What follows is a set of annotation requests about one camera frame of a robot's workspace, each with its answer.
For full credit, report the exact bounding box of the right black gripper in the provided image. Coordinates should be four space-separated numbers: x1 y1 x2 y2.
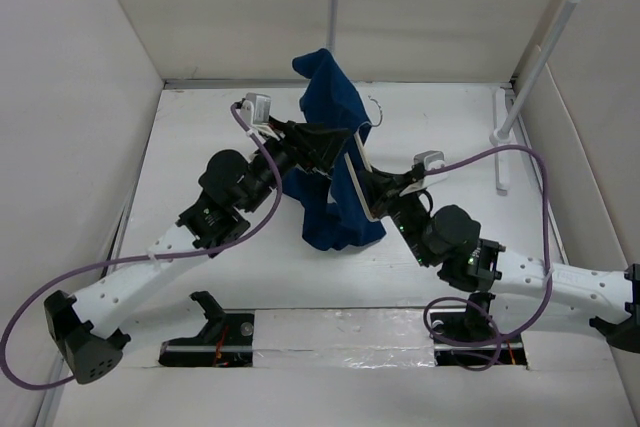
359 165 435 266

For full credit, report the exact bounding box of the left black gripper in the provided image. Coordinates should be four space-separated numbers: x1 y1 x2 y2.
240 115 348 214

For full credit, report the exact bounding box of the cream plastic clothes hanger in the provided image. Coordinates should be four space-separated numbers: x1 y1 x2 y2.
344 95 384 223

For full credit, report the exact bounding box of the blue Mickey Mouse t-shirt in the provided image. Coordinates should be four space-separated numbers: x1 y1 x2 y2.
283 48 386 251

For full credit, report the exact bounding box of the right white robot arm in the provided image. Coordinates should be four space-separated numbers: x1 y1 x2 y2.
351 166 639 353

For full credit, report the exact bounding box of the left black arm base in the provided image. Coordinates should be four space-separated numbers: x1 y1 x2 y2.
158 291 255 368

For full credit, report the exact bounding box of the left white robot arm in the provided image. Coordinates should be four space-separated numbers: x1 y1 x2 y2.
44 121 349 385

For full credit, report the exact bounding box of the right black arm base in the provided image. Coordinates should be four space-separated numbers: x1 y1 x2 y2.
423 305 528 370

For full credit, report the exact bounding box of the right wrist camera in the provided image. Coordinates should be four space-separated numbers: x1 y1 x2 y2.
401 150 448 196

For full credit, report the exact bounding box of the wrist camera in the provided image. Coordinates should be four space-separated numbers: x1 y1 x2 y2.
401 150 448 196
241 92 271 126

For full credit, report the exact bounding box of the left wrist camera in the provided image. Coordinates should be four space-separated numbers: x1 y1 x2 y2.
241 92 271 126

